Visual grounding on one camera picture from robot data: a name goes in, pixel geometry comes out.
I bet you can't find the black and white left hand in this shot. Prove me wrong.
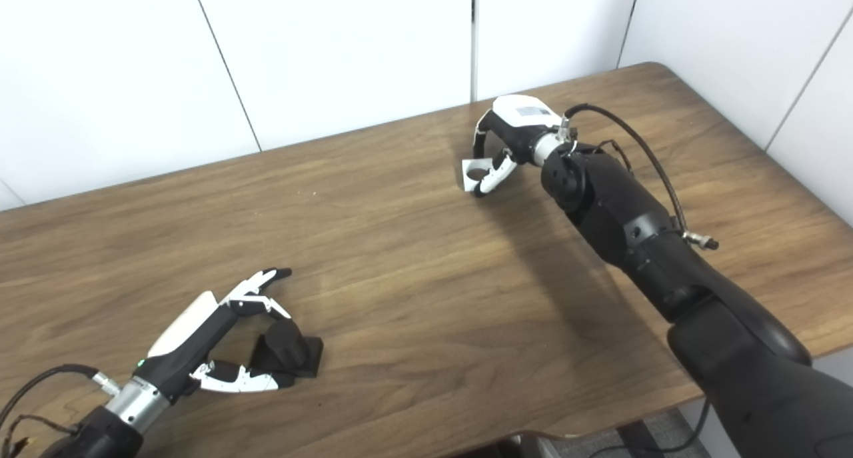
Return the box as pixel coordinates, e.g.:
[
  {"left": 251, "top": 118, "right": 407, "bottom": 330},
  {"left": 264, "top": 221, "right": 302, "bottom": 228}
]
[{"left": 132, "top": 267, "right": 294, "bottom": 402}]

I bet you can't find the black and white right hand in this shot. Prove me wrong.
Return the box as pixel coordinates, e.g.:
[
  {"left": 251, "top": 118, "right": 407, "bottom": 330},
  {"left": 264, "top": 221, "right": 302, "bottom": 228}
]
[{"left": 466, "top": 95, "right": 567, "bottom": 197}]

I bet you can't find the white square piece with hole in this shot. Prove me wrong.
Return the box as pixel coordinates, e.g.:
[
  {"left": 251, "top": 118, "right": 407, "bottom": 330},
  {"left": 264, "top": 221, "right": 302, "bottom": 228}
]
[{"left": 462, "top": 157, "right": 498, "bottom": 193}]

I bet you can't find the black peg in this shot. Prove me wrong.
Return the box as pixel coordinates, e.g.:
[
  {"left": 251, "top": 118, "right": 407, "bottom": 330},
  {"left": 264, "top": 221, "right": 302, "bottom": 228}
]
[{"left": 249, "top": 319, "right": 325, "bottom": 380}]

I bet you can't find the thin black brown-tipped wire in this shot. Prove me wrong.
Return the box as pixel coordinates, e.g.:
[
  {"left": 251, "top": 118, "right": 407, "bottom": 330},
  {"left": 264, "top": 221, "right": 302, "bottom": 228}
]
[
  {"left": 596, "top": 139, "right": 635, "bottom": 173},
  {"left": 0, "top": 415, "right": 82, "bottom": 458}
]

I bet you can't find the thick black wrist cable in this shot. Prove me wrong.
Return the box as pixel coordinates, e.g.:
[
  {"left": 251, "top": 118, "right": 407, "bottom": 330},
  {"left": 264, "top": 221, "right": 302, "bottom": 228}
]
[
  {"left": 563, "top": 103, "right": 720, "bottom": 251},
  {"left": 0, "top": 363, "right": 122, "bottom": 439}
]

